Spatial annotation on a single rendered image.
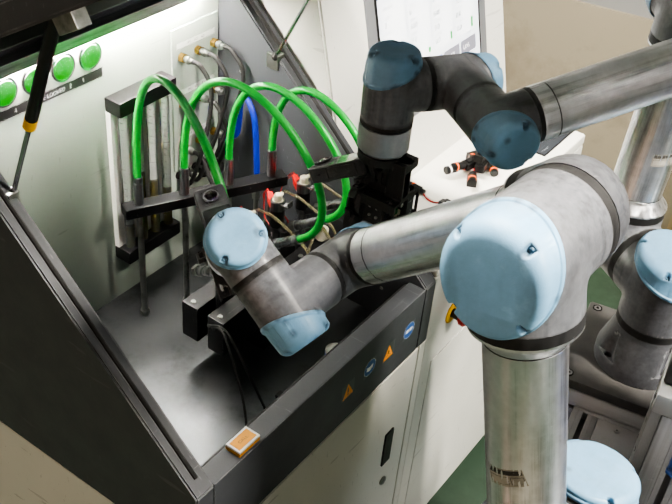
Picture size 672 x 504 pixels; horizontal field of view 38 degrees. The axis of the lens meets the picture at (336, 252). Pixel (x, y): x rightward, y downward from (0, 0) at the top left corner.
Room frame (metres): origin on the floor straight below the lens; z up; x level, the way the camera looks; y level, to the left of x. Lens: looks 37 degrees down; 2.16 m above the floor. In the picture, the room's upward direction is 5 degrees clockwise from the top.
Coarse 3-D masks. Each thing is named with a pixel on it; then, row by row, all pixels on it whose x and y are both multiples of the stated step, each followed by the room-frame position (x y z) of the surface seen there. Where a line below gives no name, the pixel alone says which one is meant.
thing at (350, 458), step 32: (416, 352) 1.50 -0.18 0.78; (384, 384) 1.40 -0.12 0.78; (352, 416) 1.31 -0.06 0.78; (384, 416) 1.42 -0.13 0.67; (320, 448) 1.22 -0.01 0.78; (352, 448) 1.32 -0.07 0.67; (384, 448) 1.43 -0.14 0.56; (288, 480) 1.14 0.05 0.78; (320, 480) 1.23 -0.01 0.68; (352, 480) 1.33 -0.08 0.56; (384, 480) 1.44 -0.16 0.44
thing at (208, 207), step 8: (200, 192) 1.15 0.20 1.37; (208, 192) 1.15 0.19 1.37; (216, 192) 1.15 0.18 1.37; (224, 192) 1.15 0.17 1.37; (200, 200) 1.14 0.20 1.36; (208, 200) 1.14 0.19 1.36; (216, 200) 1.14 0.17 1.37; (224, 200) 1.14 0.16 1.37; (200, 208) 1.12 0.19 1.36; (208, 208) 1.12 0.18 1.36; (216, 208) 1.13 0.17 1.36; (224, 208) 1.13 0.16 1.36; (200, 216) 1.12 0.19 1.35; (208, 216) 1.11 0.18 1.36
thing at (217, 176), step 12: (144, 84) 1.42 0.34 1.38; (168, 84) 1.34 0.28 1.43; (144, 96) 1.44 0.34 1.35; (180, 96) 1.31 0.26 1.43; (192, 108) 1.30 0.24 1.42; (192, 120) 1.27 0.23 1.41; (204, 132) 1.26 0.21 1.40; (132, 144) 1.48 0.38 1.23; (204, 144) 1.24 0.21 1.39; (216, 168) 1.22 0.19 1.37; (216, 180) 1.21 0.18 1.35
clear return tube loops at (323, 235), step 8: (288, 192) 1.53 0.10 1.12; (336, 192) 1.57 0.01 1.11; (304, 200) 1.53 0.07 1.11; (312, 208) 1.51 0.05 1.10; (272, 216) 1.46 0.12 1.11; (280, 224) 1.45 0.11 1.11; (328, 224) 1.49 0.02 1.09; (320, 232) 1.58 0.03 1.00; (312, 240) 1.53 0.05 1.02; (320, 240) 1.58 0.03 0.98; (304, 248) 1.42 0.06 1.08
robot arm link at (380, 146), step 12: (360, 132) 1.19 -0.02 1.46; (372, 132) 1.18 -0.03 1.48; (408, 132) 1.19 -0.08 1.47; (360, 144) 1.19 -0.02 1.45; (372, 144) 1.17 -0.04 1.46; (384, 144) 1.17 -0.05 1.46; (396, 144) 1.18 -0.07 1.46; (408, 144) 1.19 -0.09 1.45; (372, 156) 1.18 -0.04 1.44; (384, 156) 1.17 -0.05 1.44; (396, 156) 1.18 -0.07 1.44
